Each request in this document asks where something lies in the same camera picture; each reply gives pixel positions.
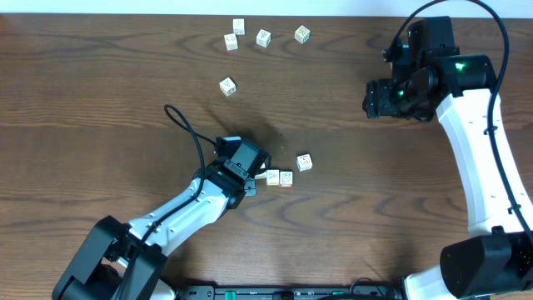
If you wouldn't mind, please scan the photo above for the wooden block red side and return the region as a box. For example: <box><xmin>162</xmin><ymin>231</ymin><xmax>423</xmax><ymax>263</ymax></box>
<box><xmin>279</xmin><ymin>171</ymin><xmax>293</xmax><ymax>188</ymax></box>

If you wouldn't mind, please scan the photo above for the wooden block yellow side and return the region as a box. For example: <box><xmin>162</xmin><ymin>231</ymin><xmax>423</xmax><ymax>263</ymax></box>
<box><xmin>296</xmin><ymin>153</ymin><xmax>313</xmax><ymax>172</ymax></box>

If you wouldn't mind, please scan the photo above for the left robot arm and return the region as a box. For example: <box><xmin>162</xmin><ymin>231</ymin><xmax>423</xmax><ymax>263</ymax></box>
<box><xmin>52</xmin><ymin>137</ymin><xmax>271</xmax><ymax>300</ymax></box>

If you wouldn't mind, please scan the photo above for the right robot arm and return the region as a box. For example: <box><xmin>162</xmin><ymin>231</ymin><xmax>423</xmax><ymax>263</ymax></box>
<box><xmin>362</xmin><ymin>17</ymin><xmax>532</xmax><ymax>299</ymax></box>

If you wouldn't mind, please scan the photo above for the wooden block green side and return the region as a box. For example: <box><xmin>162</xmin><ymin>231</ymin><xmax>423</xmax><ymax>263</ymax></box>
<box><xmin>256</xmin><ymin>29</ymin><xmax>271</xmax><ymax>48</ymax></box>

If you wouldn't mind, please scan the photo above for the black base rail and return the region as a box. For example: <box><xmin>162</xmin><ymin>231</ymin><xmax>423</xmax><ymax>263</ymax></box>
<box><xmin>176</xmin><ymin>281</ymin><xmax>404</xmax><ymax>300</ymax></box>

